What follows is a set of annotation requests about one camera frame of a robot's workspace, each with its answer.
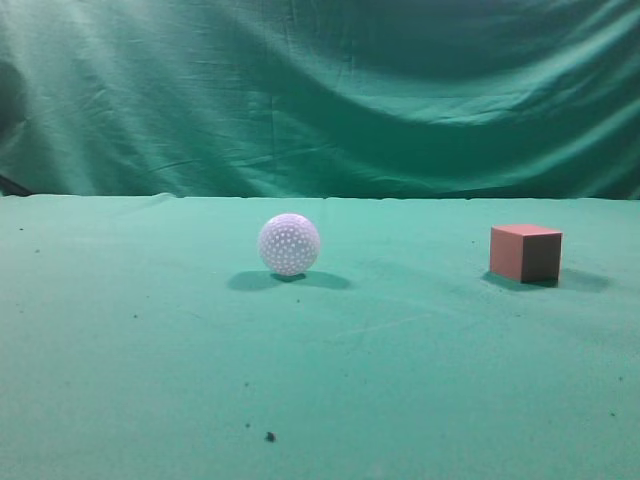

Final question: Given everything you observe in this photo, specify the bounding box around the red cube block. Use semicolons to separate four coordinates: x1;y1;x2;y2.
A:
489;224;563;283

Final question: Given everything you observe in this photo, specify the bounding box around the green backdrop cloth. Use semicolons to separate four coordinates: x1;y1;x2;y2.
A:
1;1;639;200

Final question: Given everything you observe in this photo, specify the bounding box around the white dimpled golf ball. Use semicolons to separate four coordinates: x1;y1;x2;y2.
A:
257;213;321;277

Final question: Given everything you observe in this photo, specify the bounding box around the green table cloth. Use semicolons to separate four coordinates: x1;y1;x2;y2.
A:
1;194;639;479

